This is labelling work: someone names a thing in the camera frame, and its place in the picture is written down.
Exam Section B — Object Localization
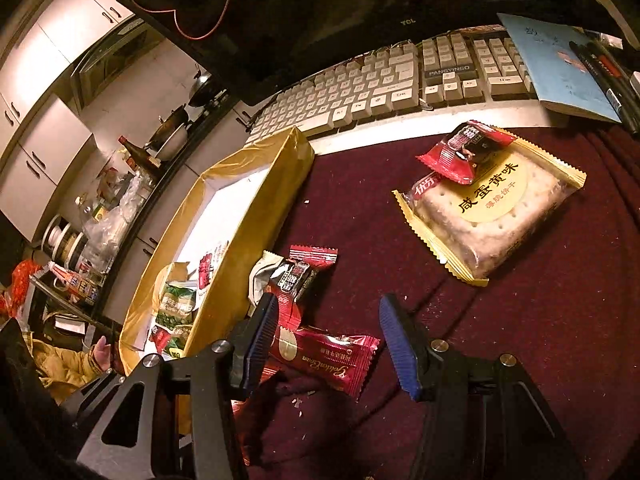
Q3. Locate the gold cardboard box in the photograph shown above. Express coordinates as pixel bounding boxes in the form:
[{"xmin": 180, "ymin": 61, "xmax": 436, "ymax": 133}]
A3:
[{"xmin": 119, "ymin": 128, "xmax": 314, "ymax": 372}]

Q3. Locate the red golden crown snack bar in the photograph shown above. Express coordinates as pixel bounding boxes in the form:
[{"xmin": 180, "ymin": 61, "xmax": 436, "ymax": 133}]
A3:
[{"xmin": 262, "ymin": 327, "xmax": 381, "ymax": 400}]

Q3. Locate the black pens bundle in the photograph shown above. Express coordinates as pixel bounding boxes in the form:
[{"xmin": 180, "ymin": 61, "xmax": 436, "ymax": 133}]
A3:
[{"xmin": 570, "ymin": 41, "xmax": 639, "ymax": 136}]

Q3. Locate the person in yellow jacket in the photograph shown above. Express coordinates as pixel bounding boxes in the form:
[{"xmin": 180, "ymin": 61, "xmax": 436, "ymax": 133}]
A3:
[{"xmin": 1, "ymin": 325, "xmax": 112, "ymax": 405}]

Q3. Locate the small red black snack packet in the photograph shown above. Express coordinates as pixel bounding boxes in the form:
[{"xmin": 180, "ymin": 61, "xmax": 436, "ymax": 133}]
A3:
[{"xmin": 418, "ymin": 120, "xmax": 515, "ymax": 185}]

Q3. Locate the silver white snack wrapper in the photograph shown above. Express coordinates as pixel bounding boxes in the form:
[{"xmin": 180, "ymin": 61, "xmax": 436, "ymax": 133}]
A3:
[{"xmin": 248, "ymin": 250, "xmax": 283, "ymax": 316}]

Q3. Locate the beige computer keyboard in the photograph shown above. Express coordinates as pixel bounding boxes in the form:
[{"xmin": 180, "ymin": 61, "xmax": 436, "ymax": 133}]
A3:
[{"xmin": 247, "ymin": 25, "xmax": 536, "ymax": 144}]

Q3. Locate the black monitor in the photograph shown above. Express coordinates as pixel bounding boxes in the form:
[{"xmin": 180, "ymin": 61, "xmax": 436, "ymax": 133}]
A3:
[{"xmin": 118, "ymin": 0, "xmax": 639, "ymax": 104}]

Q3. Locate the dark sauce bottle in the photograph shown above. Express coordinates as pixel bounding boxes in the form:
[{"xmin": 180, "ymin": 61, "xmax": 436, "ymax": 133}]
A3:
[{"xmin": 118, "ymin": 136, "xmax": 162, "ymax": 180}]

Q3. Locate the light blue notebook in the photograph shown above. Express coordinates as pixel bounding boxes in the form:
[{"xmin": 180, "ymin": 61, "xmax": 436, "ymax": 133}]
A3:
[{"xmin": 498, "ymin": 13, "xmax": 620, "ymax": 122}]

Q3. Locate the green snack packet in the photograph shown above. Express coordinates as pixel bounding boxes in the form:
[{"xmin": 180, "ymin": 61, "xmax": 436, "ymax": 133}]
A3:
[{"xmin": 155, "ymin": 285, "xmax": 196, "ymax": 330}]

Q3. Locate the dark red table cloth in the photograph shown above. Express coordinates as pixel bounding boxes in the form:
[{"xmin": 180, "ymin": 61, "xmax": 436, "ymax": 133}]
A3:
[{"xmin": 238, "ymin": 125, "xmax": 639, "ymax": 479}]

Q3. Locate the steel mixing bowl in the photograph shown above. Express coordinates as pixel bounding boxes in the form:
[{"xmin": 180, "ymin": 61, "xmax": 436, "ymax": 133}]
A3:
[{"xmin": 155, "ymin": 126, "xmax": 188, "ymax": 162}]

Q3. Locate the large yellow biscuit pack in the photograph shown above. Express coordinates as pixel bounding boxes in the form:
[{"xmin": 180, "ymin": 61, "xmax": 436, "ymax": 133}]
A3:
[{"xmin": 394, "ymin": 133, "xmax": 587, "ymax": 286}]

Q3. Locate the range hood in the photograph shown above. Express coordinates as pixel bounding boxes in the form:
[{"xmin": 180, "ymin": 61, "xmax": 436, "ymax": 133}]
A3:
[{"xmin": 70, "ymin": 16, "xmax": 165, "ymax": 110}]

